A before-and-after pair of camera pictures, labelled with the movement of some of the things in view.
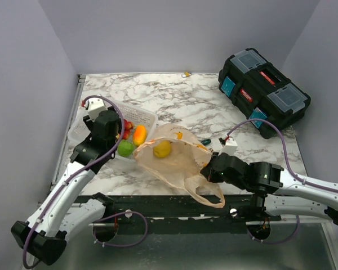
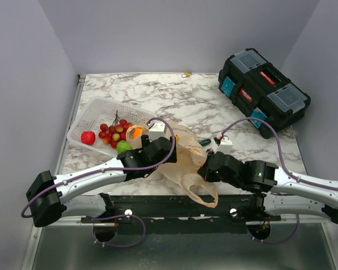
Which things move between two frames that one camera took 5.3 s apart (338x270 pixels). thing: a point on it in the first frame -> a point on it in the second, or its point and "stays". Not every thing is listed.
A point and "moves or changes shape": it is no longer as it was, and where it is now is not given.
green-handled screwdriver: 206,142 stays
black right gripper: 208,171 stays
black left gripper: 90,123 -> 146,142
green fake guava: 125,148 stays
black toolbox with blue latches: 247,80 stays
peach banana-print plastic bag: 182,167 moves or changes shape
